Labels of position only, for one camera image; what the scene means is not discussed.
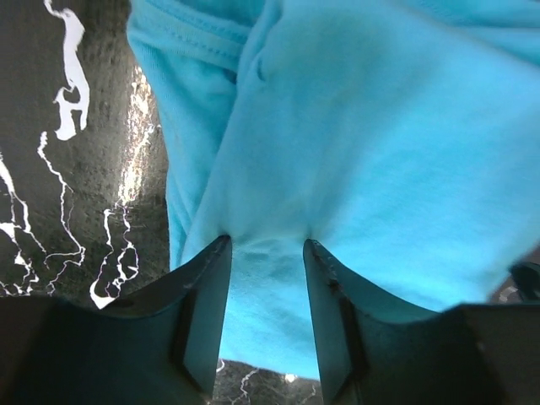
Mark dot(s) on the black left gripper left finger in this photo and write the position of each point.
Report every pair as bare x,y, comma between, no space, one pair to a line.
157,345

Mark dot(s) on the light cyan t shirt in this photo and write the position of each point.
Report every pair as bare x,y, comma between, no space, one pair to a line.
402,135

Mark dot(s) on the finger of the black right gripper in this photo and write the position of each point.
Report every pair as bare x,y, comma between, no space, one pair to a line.
521,286

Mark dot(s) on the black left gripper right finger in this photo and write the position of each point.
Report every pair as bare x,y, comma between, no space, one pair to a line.
375,348

